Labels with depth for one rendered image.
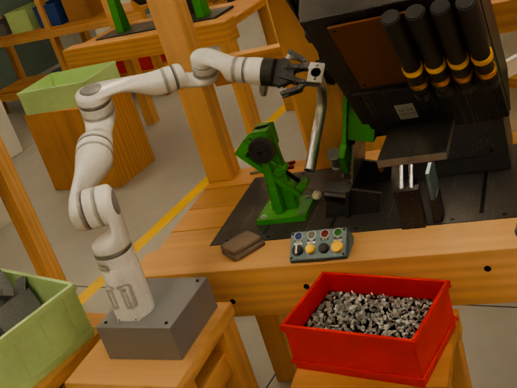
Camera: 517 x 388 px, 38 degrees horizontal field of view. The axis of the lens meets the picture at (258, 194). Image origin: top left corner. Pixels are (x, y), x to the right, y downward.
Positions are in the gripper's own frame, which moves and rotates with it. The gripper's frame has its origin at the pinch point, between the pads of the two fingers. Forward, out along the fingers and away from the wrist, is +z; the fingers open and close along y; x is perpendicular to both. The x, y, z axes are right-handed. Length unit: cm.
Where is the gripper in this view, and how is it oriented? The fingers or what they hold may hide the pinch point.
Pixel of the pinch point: (314, 75)
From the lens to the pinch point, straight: 204.3
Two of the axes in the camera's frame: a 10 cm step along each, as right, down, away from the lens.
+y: 1.8, -9.6, 2.1
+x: 2.3, 2.5, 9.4
